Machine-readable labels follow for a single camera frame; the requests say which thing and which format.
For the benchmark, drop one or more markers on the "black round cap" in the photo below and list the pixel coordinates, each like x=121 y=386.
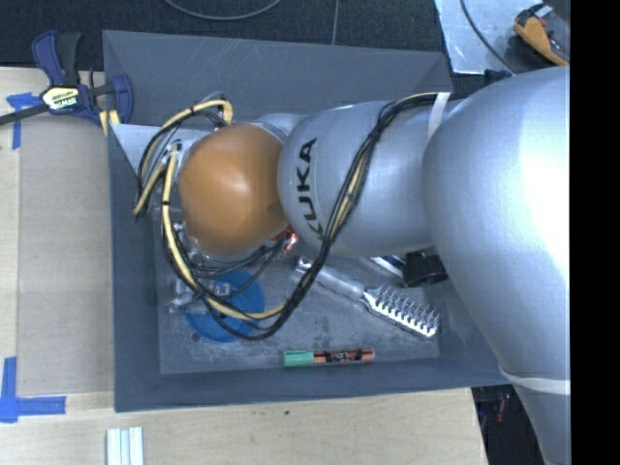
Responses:
x=425 y=269

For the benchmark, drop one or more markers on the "silver bristle brush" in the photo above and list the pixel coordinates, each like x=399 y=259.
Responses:
x=397 y=308

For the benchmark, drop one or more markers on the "white and blue packet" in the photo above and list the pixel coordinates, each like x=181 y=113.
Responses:
x=387 y=263

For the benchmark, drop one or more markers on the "shiny orange packet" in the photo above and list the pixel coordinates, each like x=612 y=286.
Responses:
x=289 y=241

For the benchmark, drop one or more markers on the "blue round disc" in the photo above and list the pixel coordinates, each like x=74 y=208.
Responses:
x=244 y=298

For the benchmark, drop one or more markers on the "grey metal bin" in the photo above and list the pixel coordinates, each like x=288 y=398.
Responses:
x=300 y=71

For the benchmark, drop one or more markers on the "orange marker with green cap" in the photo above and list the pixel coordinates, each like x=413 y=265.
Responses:
x=334 y=357

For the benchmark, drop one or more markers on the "pale flat board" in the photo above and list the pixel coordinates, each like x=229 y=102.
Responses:
x=63 y=259

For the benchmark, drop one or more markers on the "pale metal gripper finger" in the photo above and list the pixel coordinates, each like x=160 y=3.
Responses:
x=221 y=289
x=180 y=298

